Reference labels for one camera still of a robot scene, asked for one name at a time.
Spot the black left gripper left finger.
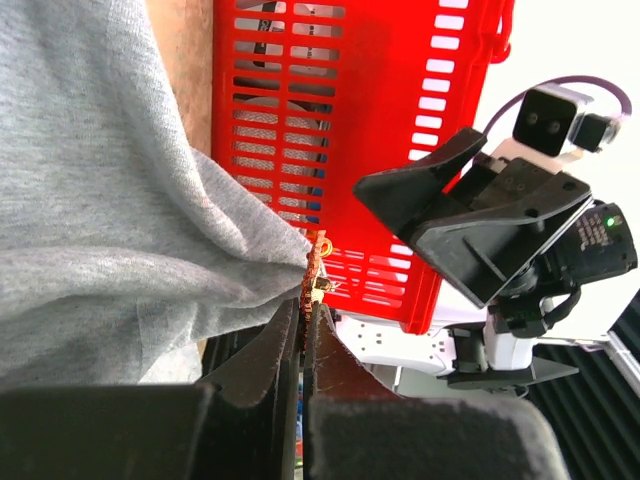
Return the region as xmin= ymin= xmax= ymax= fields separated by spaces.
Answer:
xmin=1 ymin=300 xmax=300 ymax=479

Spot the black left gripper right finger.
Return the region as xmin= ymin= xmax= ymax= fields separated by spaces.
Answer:
xmin=303 ymin=304 xmax=569 ymax=479

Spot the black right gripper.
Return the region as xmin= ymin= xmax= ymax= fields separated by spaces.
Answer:
xmin=353 ymin=127 xmax=592 ymax=308

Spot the orange maple leaf brooch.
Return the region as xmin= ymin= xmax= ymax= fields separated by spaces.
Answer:
xmin=300 ymin=230 xmax=333 ymax=323

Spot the grey sleeveless shirt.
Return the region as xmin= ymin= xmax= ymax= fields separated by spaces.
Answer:
xmin=1 ymin=1 xmax=309 ymax=388

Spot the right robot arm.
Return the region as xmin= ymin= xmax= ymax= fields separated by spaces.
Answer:
xmin=336 ymin=128 xmax=638 ymax=390

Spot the red plastic basket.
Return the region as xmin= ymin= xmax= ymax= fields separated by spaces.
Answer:
xmin=212 ymin=1 xmax=514 ymax=335

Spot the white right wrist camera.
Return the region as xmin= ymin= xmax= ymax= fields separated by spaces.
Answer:
xmin=484 ymin=81 xmax=630 ymax=174

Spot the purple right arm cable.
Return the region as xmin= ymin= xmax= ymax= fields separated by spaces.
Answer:
xmin=483 ymin=74 xmax=633 ymax=132

